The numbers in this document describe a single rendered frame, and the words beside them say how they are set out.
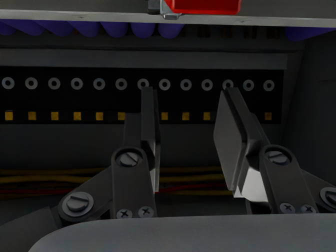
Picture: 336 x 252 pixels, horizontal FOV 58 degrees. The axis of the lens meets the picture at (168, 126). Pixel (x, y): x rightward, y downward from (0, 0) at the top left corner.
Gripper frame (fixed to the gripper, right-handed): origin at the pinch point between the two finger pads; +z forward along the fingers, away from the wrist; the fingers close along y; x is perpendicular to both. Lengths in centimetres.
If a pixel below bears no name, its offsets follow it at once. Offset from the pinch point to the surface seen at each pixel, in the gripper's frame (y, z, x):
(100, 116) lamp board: -6.1, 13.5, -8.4
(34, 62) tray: -11.8, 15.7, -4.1
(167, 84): 0.2, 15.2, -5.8
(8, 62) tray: -14.0, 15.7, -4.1
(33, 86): -12.2, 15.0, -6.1
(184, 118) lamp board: 1.8, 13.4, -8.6
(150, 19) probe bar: -1.7, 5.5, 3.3
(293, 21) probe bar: 5.6, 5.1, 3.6
